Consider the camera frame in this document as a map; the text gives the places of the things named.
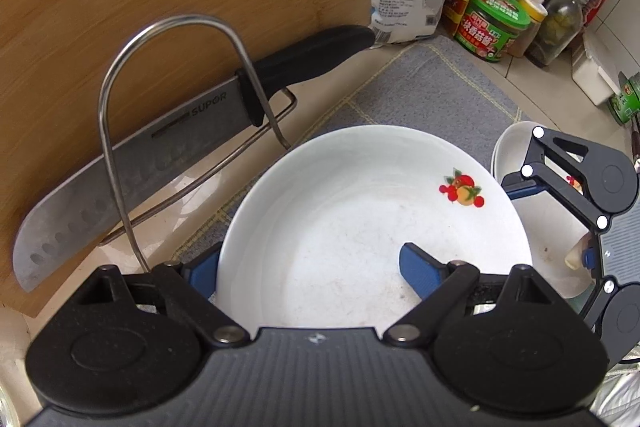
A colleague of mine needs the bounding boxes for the grey teal checked cloth mat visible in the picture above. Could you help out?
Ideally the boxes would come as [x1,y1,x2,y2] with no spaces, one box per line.
[172,34,531,268]

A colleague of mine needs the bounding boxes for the green tin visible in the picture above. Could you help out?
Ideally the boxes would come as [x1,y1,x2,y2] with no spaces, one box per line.
[607,72,640,125]

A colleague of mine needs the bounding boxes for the yellow lid spice jar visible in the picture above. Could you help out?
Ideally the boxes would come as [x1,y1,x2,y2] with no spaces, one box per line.
[507,0,549,58]

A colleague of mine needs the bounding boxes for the steel wire rack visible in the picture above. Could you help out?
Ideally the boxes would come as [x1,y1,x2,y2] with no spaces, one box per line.
[97,13,297,270]

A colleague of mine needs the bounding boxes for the white plate two fruit prints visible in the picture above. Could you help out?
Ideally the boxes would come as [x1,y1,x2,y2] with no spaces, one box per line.
[490,121,603,303]

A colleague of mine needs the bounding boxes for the person's light jacket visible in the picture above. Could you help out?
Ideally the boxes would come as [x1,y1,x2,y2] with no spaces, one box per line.
[590,342,640,427]

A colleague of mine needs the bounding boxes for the white plastic box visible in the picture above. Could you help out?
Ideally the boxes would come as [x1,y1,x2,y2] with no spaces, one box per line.
[572,52,621,108]

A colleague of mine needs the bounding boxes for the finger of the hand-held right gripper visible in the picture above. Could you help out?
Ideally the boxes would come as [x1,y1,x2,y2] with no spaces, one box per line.
[580,277,618,340]
[501,126,610,230]

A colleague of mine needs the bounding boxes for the green lid sauce jar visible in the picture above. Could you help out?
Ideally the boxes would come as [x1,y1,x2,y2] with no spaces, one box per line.
[454,0,532,65]

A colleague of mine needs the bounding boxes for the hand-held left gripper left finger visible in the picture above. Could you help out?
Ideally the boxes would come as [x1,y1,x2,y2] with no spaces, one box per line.
[75,249,251,348]

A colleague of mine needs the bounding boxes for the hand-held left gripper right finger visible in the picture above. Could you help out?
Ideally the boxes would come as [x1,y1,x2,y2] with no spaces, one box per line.
[382,242,551,348]

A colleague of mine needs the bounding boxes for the person's right hand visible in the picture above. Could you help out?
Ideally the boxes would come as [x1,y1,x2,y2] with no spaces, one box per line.
[564,237,596,271]

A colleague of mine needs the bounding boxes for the clear bottle red cap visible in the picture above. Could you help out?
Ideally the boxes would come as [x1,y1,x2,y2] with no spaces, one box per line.
[525,0,598,68]

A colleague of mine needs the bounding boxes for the black handled kitchen knife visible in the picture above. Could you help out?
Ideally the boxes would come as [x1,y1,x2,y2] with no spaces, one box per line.
[11,24,377,294]

